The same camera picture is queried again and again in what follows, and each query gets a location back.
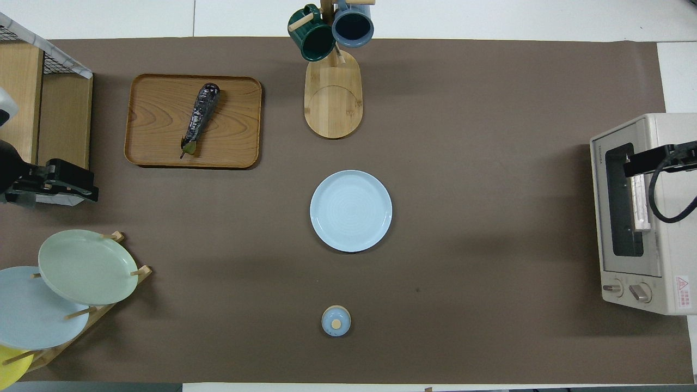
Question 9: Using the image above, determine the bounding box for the wooden mug tree stand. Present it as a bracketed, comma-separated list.
[289, 0, 376, 139]

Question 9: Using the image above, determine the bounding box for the light blue racked plate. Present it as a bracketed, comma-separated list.
[0, 266, 90, 350]

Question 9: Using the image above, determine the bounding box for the yellow plate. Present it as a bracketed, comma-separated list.
[0, 345, 33, 390]

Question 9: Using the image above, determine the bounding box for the blue mug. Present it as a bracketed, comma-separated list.
[332, 0, 375, 48]

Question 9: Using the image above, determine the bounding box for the brown table mat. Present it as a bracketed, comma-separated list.
[0, 37, 695, 384]

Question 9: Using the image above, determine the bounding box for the toaster oven glass door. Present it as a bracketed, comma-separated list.
[591, 121, 665, 278]

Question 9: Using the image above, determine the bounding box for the wooden shelf unit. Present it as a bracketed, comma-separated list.
[0, 41, 94, 169]

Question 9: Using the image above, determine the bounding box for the black wire basket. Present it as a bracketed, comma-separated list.
[0, 24, 90, 77]

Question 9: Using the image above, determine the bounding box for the dark purple eggplant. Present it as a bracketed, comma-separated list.
[180, 83, 222, 160]

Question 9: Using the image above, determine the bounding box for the dark green mug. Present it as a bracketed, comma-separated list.
[288, 4, 337, 62]

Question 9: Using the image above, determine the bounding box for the light blue ribbed plate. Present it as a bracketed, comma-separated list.
[310, 170, 393, 253]

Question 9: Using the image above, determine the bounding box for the pale green plate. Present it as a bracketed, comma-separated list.
[38, 229, 139, 306]

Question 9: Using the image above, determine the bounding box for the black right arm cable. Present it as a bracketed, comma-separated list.
[647, 144, 697, 224]

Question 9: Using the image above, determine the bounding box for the cream toaster oven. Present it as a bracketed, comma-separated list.
[590, 113, 697, 316]

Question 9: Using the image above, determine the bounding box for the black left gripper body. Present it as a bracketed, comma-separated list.
[23, 158, 68, 192]

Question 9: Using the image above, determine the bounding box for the wooden serving tray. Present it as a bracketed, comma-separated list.
[124, 74, 263, 169]

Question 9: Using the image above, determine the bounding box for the small blue lidded jar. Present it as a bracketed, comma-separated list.
[321, 305, 352, 338]

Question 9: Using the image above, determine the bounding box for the wooden plate rack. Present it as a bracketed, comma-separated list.
[0, 231, 152, 373]

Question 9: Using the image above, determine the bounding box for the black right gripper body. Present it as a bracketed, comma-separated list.
[658, 141, 697, 172]

